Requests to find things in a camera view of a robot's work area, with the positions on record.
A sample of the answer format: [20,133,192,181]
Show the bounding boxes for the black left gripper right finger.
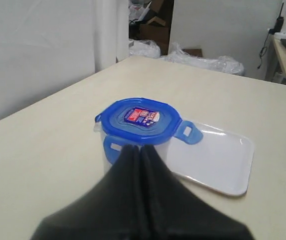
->
[140,145,254,240]

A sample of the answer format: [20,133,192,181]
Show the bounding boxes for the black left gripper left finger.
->
[31,145,143,240]

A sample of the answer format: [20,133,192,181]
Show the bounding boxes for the clear tall plastic container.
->
[93,122,171,174]

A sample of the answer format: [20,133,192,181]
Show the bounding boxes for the blue container lid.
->
[94,97,204,165]

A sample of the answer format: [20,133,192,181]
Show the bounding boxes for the white plastic tray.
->
[165,120,255,197]

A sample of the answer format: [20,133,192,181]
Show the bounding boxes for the clear plastic bag pile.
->
[128,39,245,76]

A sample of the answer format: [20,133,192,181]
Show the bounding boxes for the wooden side desk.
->
[264,35,286,85]

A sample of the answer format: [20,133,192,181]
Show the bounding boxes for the brown cardboard boxes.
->
[127,0,204,58]

